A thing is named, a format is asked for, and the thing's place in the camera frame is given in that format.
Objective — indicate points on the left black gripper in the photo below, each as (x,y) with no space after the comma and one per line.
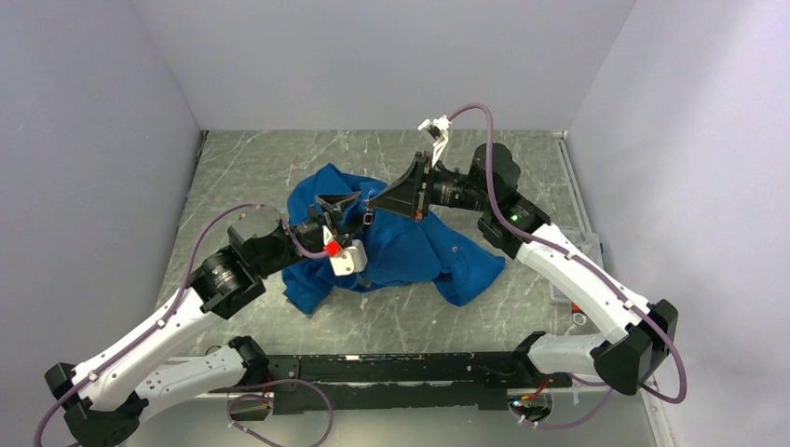
(333,203)

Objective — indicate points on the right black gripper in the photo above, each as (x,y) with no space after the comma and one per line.
(406,196)

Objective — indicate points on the blue zip jacket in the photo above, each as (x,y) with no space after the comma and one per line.
(400,252)

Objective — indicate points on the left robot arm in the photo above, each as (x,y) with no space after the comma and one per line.
(106,398)

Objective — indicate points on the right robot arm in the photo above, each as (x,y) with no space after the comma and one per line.
(635,336)

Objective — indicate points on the clear plastic organizer box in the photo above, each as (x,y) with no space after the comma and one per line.
(588,243)

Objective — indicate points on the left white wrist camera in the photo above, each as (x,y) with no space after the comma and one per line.
(346,260)

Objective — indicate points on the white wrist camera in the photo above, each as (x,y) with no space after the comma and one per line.
(346,260)
(437,130)

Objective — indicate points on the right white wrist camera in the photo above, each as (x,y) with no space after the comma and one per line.
(437,130)

